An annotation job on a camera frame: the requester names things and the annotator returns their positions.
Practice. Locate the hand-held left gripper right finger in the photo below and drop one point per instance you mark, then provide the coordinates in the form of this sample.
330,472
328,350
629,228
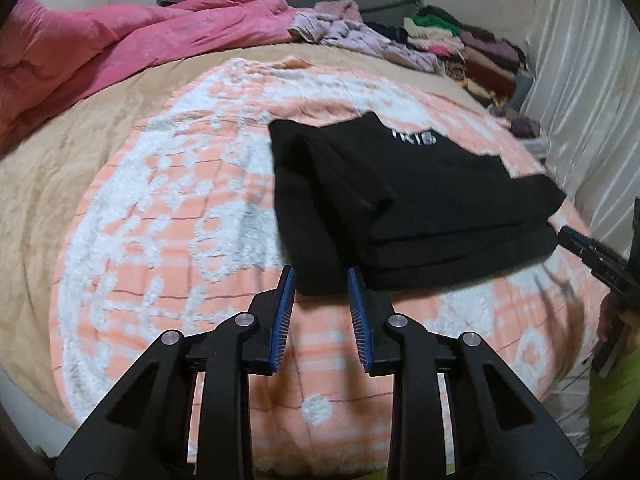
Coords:
361,325

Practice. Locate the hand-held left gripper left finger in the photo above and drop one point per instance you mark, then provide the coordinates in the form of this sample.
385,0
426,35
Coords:
280,320

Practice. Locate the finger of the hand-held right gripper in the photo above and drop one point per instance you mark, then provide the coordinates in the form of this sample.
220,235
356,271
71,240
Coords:
575,241

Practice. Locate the black sweater with orange cuffs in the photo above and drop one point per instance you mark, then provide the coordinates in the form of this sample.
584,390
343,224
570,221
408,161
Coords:
400,200

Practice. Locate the bundle of dark clothes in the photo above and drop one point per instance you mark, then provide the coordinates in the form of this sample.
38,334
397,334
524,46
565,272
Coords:
525,126

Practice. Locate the stack of folded clothes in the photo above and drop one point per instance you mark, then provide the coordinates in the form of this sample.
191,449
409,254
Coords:
480,60

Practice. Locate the person's right hand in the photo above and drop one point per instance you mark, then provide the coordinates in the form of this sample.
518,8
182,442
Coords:
607,320

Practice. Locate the peach checked fleece blanket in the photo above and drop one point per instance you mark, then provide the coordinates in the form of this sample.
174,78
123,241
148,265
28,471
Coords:
175,260

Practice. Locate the yellow-green garment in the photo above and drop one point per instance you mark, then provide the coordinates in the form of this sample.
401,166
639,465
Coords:
617,410

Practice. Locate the white satin curtain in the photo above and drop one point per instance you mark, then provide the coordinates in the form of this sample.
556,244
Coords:
585,85

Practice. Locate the grey blue padded board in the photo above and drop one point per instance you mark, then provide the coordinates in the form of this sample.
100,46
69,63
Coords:
522,90

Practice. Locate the beige bed sheet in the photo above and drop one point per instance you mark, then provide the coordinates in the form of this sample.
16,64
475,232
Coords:
100,125

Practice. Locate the dark navy garment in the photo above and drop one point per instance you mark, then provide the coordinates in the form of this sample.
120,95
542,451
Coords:
387,30

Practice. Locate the lilac printed pyjamas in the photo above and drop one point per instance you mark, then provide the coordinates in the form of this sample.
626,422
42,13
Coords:
350,35

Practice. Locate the mauve fleece garment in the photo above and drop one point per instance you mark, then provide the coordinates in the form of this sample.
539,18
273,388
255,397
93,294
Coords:
340,9

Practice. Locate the pink duvet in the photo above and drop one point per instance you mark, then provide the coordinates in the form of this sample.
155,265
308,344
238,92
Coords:
100,45

